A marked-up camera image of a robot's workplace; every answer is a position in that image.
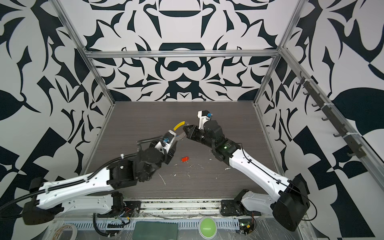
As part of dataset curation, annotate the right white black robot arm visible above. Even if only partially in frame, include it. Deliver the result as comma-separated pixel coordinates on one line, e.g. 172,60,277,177
183,121,314,232

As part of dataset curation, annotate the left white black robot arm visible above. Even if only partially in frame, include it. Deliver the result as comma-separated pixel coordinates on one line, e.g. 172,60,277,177
1,137,177,226

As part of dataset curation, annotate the dark green pad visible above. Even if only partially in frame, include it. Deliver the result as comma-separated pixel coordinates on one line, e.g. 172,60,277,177
132,221,179,240

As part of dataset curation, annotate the green round button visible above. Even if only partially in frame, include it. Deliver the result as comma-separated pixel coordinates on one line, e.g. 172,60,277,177
198,217,217,240

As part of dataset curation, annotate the small circuit board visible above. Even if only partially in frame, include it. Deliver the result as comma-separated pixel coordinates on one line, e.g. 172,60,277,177
239,218,257,235

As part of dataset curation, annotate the white tape roll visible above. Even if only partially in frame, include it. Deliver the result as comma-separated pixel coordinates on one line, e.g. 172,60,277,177
52,224,78,240

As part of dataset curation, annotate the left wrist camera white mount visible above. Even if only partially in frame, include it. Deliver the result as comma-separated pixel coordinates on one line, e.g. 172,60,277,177
160,130,177,152

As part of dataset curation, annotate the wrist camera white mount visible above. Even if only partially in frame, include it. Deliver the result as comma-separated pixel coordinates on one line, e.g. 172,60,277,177
160,130,177,152
198,110,213,130

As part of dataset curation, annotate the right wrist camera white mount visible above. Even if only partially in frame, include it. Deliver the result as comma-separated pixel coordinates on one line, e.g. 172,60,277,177
198,110,213,130

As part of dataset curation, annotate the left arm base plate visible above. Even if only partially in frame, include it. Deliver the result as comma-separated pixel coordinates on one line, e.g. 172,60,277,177
97,201,142,218

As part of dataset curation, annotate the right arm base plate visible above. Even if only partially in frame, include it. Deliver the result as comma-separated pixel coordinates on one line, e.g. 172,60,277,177
220,200,262,217

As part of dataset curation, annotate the white slotted cable duct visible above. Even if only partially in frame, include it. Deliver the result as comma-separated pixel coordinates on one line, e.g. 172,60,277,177
64,218,241,231

